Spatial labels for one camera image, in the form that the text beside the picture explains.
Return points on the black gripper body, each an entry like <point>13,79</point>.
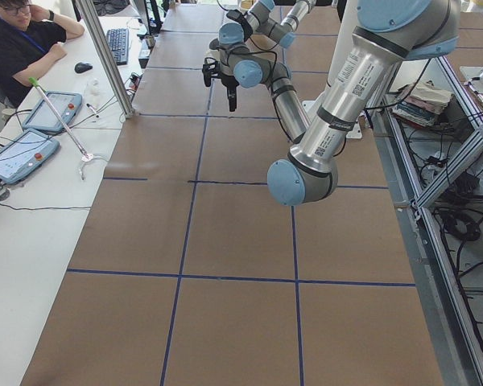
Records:
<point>227,81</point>

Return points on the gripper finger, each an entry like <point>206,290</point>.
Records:
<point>231,100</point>
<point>234,100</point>

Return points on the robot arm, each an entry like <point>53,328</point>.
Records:
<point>374,36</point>
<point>257,20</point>

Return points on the aluminium frame post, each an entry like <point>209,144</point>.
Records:
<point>88,12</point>

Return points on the aluminium side frame rail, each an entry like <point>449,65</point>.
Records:
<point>436,180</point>

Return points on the stack of books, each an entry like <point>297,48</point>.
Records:
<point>421,104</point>

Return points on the seated person black shirt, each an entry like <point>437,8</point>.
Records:
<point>31,39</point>

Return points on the black computer mouse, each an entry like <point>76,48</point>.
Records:
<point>82,67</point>

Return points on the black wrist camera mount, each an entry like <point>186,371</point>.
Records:
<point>211,70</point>

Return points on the near teach pendant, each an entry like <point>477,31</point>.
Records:
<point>23,155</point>

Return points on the purple grabber stick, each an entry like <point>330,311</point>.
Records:
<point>86,156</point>

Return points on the black keyboard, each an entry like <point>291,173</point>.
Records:
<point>118,40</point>

